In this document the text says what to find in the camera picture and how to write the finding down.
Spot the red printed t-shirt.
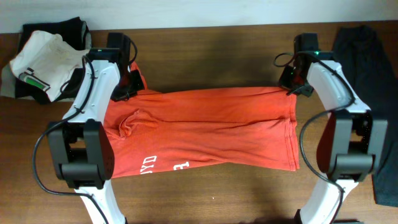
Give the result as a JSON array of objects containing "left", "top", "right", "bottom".
[{"left": 103, "top": 61, "right": 300, "bottom": 179}]

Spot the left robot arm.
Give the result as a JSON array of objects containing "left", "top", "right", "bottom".
[{"left": 45, "top": 48, "right": 144, "bottom": 223}]

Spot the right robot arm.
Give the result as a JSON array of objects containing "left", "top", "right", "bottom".
[{"left": 279, "top": 50, "right": 388, "bottom": 223}]

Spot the dark grey garment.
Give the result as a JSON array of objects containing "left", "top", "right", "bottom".
[{"left": 333, "top": 26, "right": 397, "bottom": 207}]

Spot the black folded garment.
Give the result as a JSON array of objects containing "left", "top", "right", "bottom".
[{"left": 15, "top": 16, "right": 94, "bottom": 105}]

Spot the white folded t-shirt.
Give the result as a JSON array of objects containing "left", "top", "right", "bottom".
[{"left": 9, "top": 30, "right": 89, "bottom": 101}]

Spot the grey folded garment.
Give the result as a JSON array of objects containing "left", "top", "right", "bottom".
[{"left": 0, "top": 20, "right": 93, "bottom": 102}]

